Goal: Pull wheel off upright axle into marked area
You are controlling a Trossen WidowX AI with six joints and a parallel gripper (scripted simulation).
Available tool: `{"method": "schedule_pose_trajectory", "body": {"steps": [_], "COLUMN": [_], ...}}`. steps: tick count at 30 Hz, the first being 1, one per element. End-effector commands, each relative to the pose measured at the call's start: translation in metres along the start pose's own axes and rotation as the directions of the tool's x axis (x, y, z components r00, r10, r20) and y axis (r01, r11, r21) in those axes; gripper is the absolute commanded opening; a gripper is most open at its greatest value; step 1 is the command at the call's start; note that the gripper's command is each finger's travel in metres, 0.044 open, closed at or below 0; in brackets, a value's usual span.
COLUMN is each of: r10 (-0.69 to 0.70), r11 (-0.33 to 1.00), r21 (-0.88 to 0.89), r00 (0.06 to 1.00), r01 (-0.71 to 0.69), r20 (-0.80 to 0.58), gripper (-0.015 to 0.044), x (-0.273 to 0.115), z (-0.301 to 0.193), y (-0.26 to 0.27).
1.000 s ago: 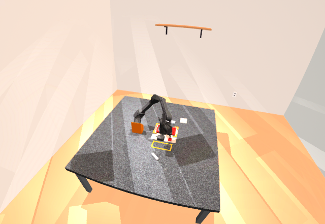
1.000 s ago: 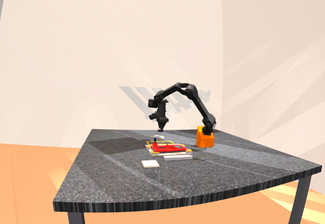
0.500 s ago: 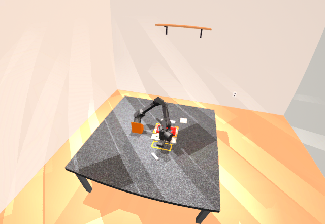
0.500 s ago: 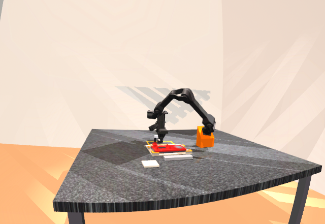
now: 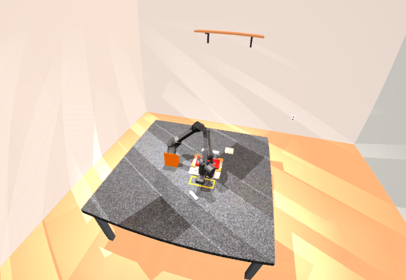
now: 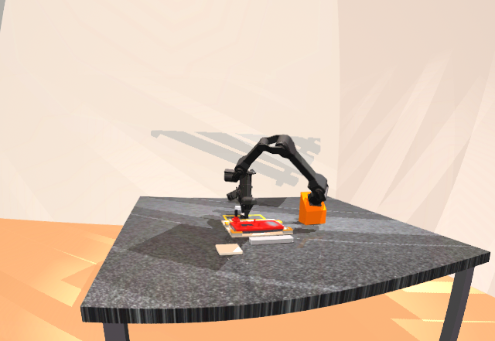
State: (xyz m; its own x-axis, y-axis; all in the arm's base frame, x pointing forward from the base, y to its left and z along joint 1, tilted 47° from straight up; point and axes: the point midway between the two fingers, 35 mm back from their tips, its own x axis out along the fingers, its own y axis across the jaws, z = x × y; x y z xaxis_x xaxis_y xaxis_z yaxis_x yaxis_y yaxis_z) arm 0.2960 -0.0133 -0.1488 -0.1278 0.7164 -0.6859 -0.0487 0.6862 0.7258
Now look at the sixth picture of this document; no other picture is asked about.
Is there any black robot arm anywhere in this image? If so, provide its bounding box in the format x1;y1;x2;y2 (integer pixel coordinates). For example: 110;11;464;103
224;134;329;206

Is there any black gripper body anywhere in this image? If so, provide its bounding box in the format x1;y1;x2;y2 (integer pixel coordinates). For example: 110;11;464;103
236;184;257;205

